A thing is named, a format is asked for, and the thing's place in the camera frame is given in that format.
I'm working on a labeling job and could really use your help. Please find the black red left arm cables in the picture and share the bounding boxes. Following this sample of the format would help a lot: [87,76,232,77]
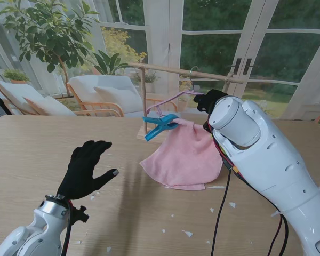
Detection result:
[60,199,77,256]

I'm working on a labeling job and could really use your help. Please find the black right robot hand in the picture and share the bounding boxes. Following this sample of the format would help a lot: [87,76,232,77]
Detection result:
[193,89,229,113]

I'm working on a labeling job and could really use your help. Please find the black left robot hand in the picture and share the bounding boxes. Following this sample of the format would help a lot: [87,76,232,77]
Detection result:
[55,140,120,201]

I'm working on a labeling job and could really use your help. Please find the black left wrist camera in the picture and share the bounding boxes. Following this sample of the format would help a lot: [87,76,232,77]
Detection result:
[69,205,90,225]

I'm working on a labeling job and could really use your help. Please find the wooden drying rack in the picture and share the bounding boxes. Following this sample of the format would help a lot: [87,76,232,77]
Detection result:
[127,58,245,141]

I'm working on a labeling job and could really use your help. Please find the pink clothes hanger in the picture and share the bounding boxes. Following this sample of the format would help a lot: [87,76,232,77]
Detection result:
[145,66,206,118]

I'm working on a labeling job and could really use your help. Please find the black red right arm cables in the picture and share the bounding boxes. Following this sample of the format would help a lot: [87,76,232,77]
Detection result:
[202,119,290,256]

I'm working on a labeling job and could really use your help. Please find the printed garden room backdrop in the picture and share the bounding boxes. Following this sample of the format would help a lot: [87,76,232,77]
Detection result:
[0,0,320,126]

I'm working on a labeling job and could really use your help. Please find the black red arm cables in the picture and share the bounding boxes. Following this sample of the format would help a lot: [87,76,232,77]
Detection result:
[202,119,290,256]
[60,199,77,256]

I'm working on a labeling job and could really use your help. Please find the blue clothes peg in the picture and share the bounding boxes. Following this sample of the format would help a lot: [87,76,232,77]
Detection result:
[141,114,180,142]

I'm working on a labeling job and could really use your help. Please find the pink square towel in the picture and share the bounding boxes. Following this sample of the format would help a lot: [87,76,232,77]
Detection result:
[140,118,225,191]

